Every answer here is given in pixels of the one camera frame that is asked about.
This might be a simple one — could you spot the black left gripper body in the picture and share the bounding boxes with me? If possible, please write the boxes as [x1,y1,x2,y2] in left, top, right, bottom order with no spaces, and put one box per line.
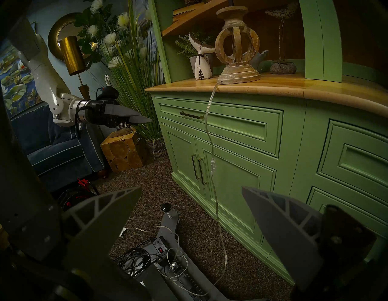
[81,99,128,128]

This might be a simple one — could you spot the black power strip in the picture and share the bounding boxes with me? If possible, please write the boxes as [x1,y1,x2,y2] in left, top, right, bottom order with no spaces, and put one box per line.
[150,236,209,297]

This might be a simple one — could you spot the white artificial flowers bunch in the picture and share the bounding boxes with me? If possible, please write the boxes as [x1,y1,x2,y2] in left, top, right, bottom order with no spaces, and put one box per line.
[74,0,131,69]

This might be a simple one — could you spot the white whale tail figurine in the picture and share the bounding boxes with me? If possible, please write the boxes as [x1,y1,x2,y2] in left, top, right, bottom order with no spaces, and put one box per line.
[189,33,216,81]

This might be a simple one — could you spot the water lily painting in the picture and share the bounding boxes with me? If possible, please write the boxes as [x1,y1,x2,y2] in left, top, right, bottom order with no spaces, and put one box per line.
[0,38,42,118]

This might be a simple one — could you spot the green wooden shelf cabinet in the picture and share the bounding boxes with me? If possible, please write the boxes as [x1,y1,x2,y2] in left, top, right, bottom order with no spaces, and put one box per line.
[145,0,388,286]

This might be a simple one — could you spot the gold cylinder floor lamp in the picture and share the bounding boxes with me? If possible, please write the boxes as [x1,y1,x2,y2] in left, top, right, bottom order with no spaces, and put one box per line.
[58,36,91,100]

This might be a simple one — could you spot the blue armchair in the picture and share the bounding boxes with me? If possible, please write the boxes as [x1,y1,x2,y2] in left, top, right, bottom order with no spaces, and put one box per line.
[9,102,107,189]

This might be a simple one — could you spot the tall grass in basket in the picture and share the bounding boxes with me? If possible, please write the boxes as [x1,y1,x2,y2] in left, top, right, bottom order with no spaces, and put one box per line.
[100,0,170,159]

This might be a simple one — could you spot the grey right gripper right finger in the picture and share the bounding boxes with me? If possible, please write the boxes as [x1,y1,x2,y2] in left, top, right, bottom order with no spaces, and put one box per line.
[242,187,377,292]

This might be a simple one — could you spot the green herb in grey pot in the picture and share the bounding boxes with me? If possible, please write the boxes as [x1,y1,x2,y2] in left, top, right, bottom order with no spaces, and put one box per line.
[175,32,214,76]

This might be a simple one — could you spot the round gold mirror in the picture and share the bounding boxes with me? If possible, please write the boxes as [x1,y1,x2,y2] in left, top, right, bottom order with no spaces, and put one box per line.
[48,12,98,62]

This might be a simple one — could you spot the brown bird figurine on stone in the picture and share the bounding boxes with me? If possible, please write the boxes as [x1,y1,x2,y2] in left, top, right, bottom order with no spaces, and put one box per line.
[265,2,299,75]

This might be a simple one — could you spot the clear lamp cable with switch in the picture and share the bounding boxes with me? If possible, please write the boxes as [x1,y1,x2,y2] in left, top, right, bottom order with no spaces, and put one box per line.
[158,82,228,297]

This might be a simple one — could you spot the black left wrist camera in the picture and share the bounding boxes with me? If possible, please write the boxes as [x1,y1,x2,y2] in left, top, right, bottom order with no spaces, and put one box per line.
[96,86,119,101]

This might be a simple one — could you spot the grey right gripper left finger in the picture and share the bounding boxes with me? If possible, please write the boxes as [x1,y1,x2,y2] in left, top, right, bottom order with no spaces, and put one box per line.
[8,187,142,279]

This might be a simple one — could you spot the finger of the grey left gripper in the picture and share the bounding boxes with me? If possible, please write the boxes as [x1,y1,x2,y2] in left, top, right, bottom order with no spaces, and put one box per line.
[127,115,153,125]
[105,104,143,118]

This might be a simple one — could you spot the pale blue shell bowl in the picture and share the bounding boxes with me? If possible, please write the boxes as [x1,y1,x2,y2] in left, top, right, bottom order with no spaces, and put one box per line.
[250,49,269,71]

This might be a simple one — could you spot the wooden log side table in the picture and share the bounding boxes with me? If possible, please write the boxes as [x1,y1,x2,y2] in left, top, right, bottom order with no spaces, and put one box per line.
[100,127,149,173]

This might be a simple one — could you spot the red and black cables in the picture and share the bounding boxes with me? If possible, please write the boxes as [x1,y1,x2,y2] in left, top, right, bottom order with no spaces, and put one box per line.
[56,178,100,213]

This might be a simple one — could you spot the bronze bar cabinet handle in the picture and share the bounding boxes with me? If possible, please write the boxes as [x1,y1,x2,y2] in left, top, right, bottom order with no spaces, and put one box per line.
[179,111,205,120]
[198,158,208,185]
[191,154,201,180]

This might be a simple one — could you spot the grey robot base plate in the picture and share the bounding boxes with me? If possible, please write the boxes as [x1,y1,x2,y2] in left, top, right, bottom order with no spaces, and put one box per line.
[120,203,270,301]

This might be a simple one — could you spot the carved wooden table lamp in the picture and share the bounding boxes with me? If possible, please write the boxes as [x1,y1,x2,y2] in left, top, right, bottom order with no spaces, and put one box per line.
[215,5,262,85]

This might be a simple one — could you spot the black cable bundle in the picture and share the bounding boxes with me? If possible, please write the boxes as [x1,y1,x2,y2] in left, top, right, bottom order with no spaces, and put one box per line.
[112,240,159,277]

